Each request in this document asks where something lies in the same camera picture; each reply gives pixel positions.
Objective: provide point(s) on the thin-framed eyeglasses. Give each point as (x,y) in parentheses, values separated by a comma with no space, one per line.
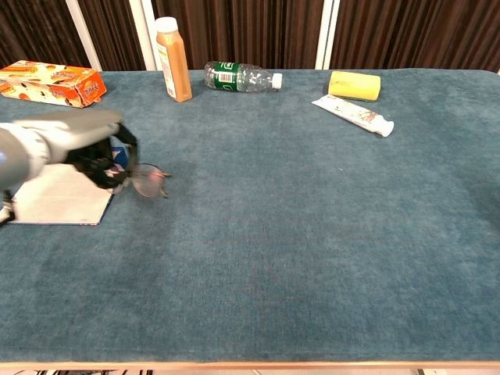
(147,183)

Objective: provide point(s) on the blue pencil case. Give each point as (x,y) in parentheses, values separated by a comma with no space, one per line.
(58,199)

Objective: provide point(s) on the clear water bottle green label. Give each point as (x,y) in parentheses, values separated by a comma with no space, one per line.
(240,78)

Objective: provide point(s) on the dark brown pleated curtain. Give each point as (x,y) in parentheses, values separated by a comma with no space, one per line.
(250,29)

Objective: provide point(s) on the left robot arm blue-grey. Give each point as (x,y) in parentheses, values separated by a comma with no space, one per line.
(17,156)

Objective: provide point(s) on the brown juice bottle white cap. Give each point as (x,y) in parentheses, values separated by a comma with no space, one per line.
(176,66)

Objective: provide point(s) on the white toothpaste tube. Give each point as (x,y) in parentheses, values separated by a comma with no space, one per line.
(351,113)

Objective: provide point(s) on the orange biscuit box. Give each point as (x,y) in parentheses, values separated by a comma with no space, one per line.
(51,84)

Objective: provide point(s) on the yellow sponge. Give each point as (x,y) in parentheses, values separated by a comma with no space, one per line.
(353,86)

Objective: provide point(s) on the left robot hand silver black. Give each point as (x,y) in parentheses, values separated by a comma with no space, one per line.
(74,131)

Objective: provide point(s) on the thin white frame post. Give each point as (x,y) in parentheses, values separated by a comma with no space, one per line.
(84,35)

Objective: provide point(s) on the wide white frame post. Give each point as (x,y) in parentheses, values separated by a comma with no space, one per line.
(142,35)

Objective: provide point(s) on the teal table cloth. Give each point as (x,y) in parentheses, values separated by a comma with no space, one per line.
(273,234)

